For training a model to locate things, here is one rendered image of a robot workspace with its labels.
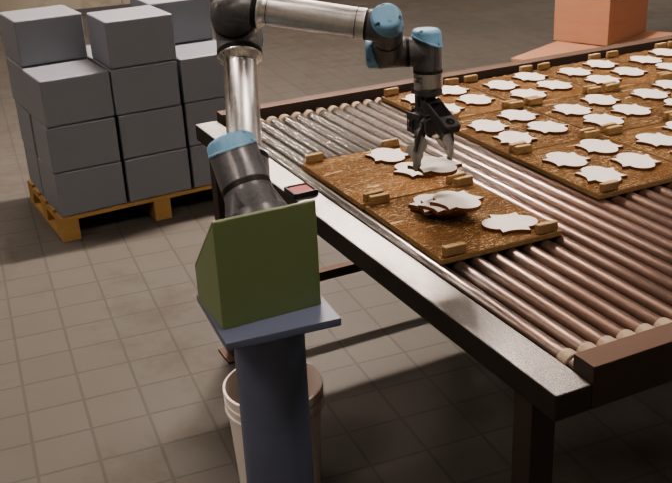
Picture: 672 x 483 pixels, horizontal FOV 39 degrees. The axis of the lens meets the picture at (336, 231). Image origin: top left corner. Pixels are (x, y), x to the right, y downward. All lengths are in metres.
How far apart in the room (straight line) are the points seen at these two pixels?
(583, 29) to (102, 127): 3.37
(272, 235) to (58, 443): 1.57
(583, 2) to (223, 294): 4.94
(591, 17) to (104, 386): 4.27
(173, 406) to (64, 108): 1.88
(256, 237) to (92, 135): 2.92
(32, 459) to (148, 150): 2.13
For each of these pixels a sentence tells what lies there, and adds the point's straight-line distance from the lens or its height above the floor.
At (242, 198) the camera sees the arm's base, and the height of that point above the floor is 1.15.
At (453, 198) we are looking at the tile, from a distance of 2.50.
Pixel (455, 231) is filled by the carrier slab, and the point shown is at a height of 0.94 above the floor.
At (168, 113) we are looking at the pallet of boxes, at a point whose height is 0.56.
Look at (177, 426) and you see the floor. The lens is 3.43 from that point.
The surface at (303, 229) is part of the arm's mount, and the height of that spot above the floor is 1.07.
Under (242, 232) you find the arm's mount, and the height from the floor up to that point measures 1.09.
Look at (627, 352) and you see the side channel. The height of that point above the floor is 0.95.
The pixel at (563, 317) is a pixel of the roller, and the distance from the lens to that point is 2.08.
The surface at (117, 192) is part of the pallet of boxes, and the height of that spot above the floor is 0.20.
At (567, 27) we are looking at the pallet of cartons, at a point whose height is 0.57.
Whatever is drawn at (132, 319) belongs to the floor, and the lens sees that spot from 4.17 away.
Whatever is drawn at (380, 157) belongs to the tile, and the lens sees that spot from 2.96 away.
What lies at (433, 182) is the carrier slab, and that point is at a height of 0.94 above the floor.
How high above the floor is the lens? 1.89
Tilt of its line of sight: 23 degrees down
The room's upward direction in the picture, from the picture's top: 3 degrees counter-clockwise
